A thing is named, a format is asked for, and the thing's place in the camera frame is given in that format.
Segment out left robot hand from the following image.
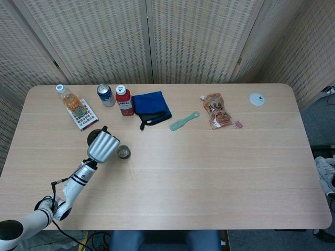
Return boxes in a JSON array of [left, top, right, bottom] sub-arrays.
[[86, 125, 121, 164]]

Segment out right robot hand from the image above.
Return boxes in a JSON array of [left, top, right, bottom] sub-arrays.
[[315, 155, 335, 199]]

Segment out black round object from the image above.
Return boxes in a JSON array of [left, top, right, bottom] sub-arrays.
[[87, 125, 108, 147]]

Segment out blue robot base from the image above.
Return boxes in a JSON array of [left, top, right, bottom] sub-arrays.
[[108, 230, 222, 251]]

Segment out dark green teacup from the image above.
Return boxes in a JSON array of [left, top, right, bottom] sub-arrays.
[[116, 144, 131, 160]]

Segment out patterned box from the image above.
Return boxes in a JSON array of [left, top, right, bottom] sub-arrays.
[[66, 98, 99, 131]]

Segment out red NFC juice bottle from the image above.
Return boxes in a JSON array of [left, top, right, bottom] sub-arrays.
[[115, 84, 135, 117]]

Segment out blue white drink can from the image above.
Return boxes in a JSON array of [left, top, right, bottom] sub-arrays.
[[96, 84, 116, 107]]

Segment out Qoo orange drink bottle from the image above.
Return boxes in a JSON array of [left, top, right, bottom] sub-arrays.
[[55, 84, 88, 118]]

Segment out blue and black cloth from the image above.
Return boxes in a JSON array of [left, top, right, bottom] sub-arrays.
[[132, 90, 173, 131]]

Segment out green brush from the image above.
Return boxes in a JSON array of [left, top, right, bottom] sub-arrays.
[[169, 111, 200, 132]]

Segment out white round table grommet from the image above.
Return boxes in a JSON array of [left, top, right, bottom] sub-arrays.
[[249, 93, 267, 107]]

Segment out woven folding screen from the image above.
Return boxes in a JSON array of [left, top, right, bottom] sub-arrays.
[[0, 0, 335, 175]]

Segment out brown spout pouch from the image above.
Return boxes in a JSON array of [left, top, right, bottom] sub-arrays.
[[200, 93, 233, 130]]

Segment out black table frame bar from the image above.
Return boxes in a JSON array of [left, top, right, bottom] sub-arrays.
[[310, 144, 335, 152]]

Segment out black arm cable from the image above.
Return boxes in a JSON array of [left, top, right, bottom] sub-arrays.
[[50, 161, 91, 251]]

